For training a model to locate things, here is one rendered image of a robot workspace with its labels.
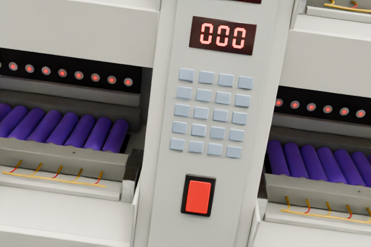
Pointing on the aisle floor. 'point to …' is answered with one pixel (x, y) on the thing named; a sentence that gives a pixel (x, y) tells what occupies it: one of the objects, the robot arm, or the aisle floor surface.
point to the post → (287, 3)
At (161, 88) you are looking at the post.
